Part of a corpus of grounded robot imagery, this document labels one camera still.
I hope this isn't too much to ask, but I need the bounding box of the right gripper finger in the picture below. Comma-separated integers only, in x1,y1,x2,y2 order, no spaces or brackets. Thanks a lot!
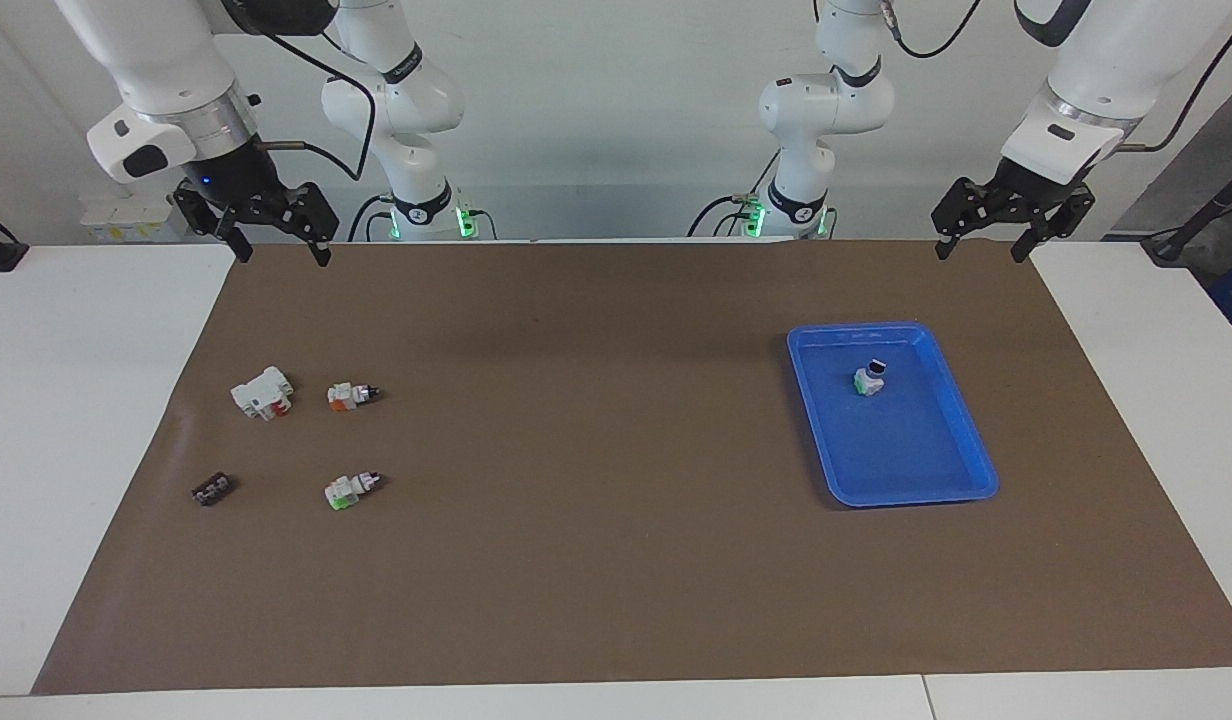
276,183,339,267
173,182,254,264

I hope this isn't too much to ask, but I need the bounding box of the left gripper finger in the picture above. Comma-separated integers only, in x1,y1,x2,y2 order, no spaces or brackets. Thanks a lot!
931,178,1012,261
1011,188,1095,264

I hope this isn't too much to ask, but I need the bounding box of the black stand with pole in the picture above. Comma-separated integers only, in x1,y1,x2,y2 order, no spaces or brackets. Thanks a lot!
1141,160,1232,266

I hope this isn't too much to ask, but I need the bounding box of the white circuit breaker red lever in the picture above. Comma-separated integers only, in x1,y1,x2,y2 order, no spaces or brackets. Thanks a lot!
230,366,295,422

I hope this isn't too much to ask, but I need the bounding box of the blue plastic tray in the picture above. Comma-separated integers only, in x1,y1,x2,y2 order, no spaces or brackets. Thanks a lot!
786,321,1000,509

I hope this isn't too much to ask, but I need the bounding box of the brown table mat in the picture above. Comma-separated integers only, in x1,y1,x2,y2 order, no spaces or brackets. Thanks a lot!
31,240,1232,696

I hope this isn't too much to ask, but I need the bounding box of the black right arm base cable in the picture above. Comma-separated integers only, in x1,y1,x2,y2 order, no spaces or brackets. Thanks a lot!
348,193,397,243

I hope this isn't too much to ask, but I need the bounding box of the black arm base cable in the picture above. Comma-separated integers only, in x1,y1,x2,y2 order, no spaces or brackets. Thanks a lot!
348,193,397,243
687,150,783,239

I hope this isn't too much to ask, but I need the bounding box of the white wall socket box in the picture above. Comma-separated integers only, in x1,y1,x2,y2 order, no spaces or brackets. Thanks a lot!
79,193,192,244

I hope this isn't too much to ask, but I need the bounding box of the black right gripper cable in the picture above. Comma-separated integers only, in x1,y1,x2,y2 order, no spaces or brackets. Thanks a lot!
221,0,378,183

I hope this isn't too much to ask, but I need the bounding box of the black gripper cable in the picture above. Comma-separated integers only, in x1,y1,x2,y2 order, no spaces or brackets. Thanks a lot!
221,0,378,183
881,0,1232,154

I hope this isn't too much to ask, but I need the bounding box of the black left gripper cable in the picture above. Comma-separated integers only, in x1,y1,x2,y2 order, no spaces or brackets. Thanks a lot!
881,0,1232,154

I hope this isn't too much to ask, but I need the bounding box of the black left arm base cable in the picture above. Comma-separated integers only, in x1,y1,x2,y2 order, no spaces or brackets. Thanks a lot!
687,150,783,239

